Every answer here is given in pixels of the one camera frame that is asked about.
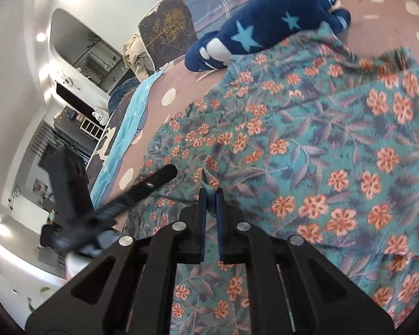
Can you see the arched wall mirror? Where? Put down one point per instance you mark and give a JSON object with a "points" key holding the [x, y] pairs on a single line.
{"points": [[80, 42]]}

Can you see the pink polka dot deer blanket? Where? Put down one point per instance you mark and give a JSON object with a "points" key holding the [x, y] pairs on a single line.
{"points": [[192, 87]]}

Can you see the brown tree print pillow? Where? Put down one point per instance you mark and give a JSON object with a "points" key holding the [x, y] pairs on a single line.
{"points": [[167, 24]]}

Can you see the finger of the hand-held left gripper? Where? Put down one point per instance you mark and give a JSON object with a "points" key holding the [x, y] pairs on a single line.
{"points": [[143, 188]]}

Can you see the teal floral garment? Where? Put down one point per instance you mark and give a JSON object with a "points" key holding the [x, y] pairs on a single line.
{"points": [[300, 129]]}

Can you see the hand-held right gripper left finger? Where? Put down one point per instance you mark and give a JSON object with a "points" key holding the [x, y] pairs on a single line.
{"points": [[203, 216]]}

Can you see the beige clothes pile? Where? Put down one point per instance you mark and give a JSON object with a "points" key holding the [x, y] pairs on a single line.
{"points": [[136, 56]]}

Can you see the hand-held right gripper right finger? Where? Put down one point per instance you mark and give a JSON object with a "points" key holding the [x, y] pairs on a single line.
{"points": [[218, 223]]}

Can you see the navy star print garment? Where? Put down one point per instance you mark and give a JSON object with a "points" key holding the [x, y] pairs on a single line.
{"points": [[265, 21]]}

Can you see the white slatted rack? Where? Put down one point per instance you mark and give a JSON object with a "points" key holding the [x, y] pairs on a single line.
{"points": [[90, 129]]}

